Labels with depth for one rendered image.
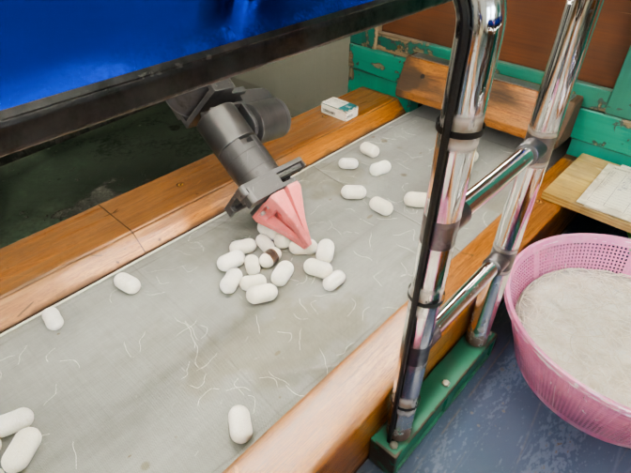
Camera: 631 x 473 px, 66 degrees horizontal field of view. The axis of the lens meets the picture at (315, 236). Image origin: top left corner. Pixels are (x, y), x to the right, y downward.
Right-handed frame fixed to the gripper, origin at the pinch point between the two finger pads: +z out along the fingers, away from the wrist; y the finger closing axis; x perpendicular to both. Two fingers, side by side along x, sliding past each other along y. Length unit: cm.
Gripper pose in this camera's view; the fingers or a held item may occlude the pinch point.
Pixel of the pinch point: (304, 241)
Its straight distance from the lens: 60.4
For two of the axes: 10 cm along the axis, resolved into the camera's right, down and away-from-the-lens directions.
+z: 5.8, 8.1, -0.6
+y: 6.9, -4.5, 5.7
